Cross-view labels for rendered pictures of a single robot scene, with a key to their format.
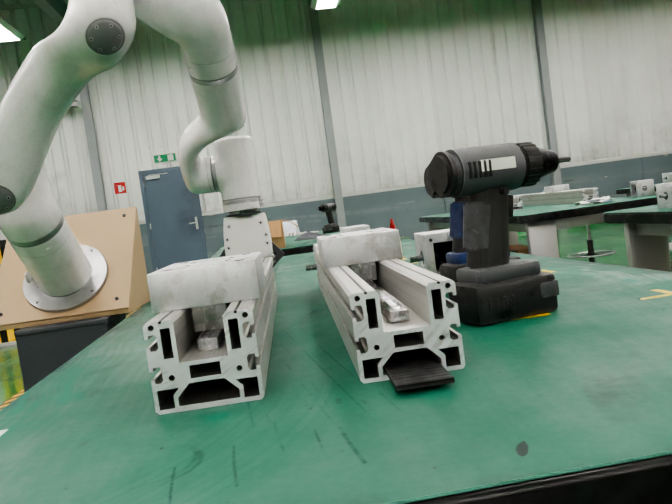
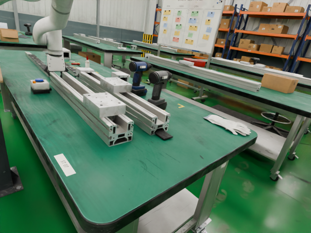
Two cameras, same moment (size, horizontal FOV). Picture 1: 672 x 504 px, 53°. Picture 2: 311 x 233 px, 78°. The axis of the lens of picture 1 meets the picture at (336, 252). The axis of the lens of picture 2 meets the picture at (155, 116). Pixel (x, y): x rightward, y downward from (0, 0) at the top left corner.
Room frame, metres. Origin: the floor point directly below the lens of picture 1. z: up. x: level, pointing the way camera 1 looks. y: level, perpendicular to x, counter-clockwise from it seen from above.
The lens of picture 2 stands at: (0.06, 0.44, 1.17)
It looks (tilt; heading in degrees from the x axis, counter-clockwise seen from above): 23 degrees down; 321
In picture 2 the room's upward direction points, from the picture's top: 9 degrees clockwise
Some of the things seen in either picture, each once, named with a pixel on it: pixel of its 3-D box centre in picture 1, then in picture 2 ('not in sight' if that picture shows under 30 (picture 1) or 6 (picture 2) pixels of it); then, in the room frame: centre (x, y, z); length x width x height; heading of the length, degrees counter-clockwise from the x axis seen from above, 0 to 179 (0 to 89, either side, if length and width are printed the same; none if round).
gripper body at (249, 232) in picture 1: (246, 234); (55, 62); (1.45, 0.19, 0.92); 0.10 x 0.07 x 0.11; 94
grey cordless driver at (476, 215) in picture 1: (513, 228); (160, 90); (0.87, -0.23, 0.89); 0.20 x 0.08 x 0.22; 110
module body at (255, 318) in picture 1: (237, 304); (81, 98); (1.01, 0.16, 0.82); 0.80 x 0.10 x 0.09; 4
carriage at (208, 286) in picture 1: (214, 290); (103, 107); (0.76, 0.14, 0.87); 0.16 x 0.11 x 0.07; 4
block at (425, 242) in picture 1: (437, 255); (118, 80); (1.33, -0.20, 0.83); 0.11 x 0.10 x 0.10; 93
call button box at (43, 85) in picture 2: not in sight; (41, 86); (1.28, 0.30, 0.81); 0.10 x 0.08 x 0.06; 94
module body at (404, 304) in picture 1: (361, 286); (115, 95); (1.02, -0.03, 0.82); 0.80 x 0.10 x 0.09; 4
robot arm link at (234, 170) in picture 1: (235, 168); (53, 38); (1.45, 0.19, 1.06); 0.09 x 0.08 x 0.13; 92
